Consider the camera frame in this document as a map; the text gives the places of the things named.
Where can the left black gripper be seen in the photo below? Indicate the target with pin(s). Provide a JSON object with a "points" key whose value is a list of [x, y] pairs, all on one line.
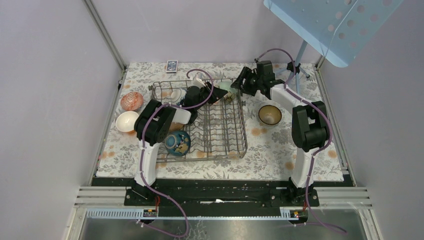
{"points": [[216, 94]]}

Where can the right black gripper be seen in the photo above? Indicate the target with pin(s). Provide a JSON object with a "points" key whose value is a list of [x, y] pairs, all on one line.
{"points": [[246, 73]]}

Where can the pale green bowl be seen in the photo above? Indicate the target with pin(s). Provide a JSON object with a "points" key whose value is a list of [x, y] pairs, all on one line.
{"points": [[231, 92]]}

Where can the grey wire dish rack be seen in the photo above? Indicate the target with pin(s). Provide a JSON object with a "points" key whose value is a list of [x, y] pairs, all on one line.
{"points": [[217, 133]]}

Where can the black patterned bowl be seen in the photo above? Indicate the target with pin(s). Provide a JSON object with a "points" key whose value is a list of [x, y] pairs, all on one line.
{"points": [[270, 115]]}

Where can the blue white zigzag bowl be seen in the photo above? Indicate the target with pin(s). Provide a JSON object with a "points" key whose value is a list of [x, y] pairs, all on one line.
{"points": [[132, 101]]}

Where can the orange bowl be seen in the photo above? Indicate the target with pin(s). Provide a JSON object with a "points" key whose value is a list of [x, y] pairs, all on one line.
{"points": [[125, 122]]}

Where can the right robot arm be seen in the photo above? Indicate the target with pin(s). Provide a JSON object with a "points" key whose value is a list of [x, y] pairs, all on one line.
{"points": [[310, 127]]}

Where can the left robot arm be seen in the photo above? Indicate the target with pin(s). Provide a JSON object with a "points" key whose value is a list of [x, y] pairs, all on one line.
{"points": [[153, 124]]}

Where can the white blue floral bowl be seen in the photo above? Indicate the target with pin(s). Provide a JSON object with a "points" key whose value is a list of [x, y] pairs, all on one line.
{"points": [[177, 95]]}

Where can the playing card box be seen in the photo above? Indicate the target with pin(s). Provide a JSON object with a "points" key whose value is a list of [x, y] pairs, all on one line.
{"points": [[171, 66]]}

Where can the brown floral bowl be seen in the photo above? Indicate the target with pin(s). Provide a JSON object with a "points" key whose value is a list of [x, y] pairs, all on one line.
{"points": [[176, 126]]}

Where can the dark blue bowl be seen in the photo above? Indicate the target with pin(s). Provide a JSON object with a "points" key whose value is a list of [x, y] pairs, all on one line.
{"points": [[178, 143]]}

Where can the blue music stand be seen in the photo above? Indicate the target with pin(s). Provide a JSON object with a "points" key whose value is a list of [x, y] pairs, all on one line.
{"points": [[336, 29]]}

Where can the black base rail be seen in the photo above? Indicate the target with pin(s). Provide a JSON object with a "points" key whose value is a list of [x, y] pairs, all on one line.
{"points": [[213, 198]]}

